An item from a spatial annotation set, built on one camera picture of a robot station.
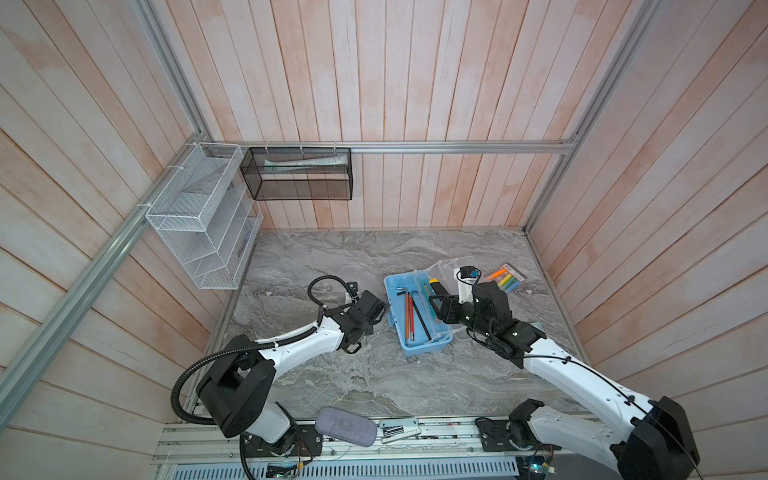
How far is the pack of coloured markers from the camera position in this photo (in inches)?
41.5

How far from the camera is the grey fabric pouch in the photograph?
2.40 feet

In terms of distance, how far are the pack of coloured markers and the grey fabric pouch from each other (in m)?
0.64

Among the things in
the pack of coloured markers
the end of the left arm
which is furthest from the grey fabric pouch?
the pack of coloured markers

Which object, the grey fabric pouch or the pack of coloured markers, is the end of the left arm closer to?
the grey fabric pouch
